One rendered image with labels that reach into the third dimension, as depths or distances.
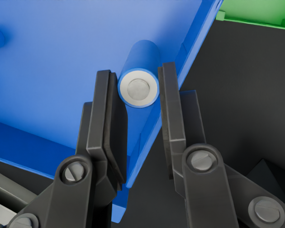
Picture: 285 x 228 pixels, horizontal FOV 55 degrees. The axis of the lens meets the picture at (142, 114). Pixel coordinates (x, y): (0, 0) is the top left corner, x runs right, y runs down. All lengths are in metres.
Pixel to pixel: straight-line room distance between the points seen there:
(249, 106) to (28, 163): 0.68
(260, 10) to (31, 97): 0.61
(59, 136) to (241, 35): 0.58
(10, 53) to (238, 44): 0.60
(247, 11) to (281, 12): 0.08
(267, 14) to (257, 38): 0.06
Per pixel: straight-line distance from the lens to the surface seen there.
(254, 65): 0.80
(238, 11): 0.76
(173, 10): 0.25
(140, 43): 0.16
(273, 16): 0.79
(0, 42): 0.28
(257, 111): 0.86
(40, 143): 0.30
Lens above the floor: 0.73
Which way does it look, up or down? 65 degrees down
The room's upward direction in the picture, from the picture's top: 174 degrees counter-clockwise
